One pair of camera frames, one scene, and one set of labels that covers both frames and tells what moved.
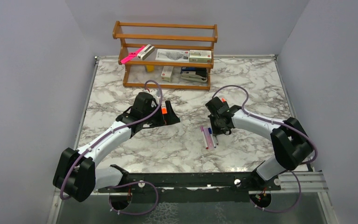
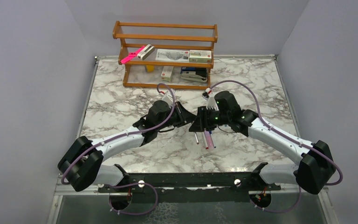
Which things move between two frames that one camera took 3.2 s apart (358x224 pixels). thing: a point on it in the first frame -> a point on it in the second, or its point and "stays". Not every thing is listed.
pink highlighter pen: (209, 140) stays
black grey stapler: (194, 74) stays
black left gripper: (170, 119) -> (185, 117)
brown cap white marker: (216, 140) -> (196, 138)
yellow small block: (150, 68) stays
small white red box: (166, 73) stays
